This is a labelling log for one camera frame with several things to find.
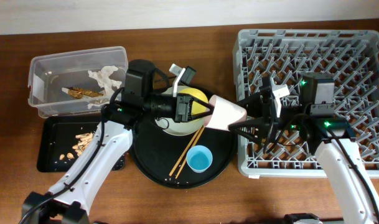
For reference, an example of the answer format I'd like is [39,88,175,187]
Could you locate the brown food wrapper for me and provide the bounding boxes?
[62,87,103,99]

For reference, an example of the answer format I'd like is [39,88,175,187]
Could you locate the clear plastic bin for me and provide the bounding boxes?
[28,46,128,118]

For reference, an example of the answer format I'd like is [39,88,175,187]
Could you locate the yellow bowl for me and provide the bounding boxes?
[178,87,209,115]

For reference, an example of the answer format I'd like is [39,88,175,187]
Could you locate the crumpled white tissue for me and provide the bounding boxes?
[88,66,123,95]

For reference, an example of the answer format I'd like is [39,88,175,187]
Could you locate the pink cup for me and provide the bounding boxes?
[204,95,247,131]

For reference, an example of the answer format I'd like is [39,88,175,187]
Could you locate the left wooden chopstick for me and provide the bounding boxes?
[169,126,205,177]

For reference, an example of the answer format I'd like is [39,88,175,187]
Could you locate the rectangular black tray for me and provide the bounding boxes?
[37,115,100,172]

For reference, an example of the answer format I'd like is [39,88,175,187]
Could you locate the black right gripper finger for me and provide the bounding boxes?
[228,119,264,137]
[237,90,270,109]

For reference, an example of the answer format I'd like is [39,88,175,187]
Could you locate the blue cup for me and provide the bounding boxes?
[187,145,213,173]

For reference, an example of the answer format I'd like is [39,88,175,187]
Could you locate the food scraps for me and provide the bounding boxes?
[59,133,94,161]

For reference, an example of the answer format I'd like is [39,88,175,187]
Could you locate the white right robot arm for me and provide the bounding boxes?
[228,72,379,223]

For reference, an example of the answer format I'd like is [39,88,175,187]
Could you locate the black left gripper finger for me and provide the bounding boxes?
[190,95,215,113]
[189,111,213,122]

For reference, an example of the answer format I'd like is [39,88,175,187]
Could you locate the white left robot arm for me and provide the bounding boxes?
[20,59,214,223]

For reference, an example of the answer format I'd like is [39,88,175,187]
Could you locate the round black tray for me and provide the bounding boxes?
[129,114,237,189]

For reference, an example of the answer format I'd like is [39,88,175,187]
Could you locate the grey dishwasher rack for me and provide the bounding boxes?
[233,29,379,179]

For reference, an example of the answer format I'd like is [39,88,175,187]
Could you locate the pale green plate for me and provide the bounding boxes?
[155,86,208,136]

